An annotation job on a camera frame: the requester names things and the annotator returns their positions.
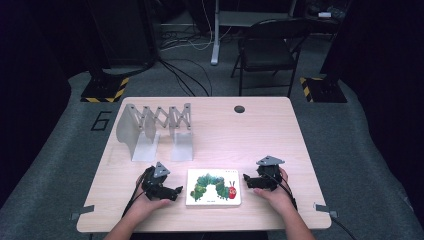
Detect black folding chair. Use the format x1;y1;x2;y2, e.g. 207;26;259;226
230;17;313;99

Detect white desk frame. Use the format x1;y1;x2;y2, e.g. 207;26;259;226
210;0;298;66

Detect black floor cables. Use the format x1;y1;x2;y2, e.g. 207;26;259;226
157;57;214;98

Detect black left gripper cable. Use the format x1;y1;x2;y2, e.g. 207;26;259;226
121;173;148;218

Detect black clamp cable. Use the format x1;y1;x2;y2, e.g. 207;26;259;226
329;215;358;240

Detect black striped stand base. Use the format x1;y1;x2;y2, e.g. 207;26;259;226
80;75;131;104
298;76;349;104

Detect person's left hand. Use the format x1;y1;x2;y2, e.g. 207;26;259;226
127;174;173;222

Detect black cabinet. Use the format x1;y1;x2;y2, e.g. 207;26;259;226
87;0;158;68

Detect person's right hand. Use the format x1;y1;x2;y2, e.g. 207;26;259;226
252;167;296;215

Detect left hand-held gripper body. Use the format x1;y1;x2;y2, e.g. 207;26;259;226
141;161;178;202

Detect white floor cables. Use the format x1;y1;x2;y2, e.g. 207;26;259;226
159;0;235;53

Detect white caterpillar picture book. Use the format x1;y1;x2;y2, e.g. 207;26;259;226
185;168;242;207

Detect grey table edge clamp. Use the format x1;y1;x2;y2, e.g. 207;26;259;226
313;202;339;220
69;204;96;221

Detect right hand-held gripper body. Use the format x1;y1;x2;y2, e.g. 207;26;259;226
255;155;286;192

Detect expandable metal book rack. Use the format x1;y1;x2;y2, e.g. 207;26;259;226
115;102;195;163

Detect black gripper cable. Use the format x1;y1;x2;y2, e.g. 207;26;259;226
121;173;148;218
266;171;299;212

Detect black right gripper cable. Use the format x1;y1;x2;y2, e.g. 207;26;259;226
266;171;299;212

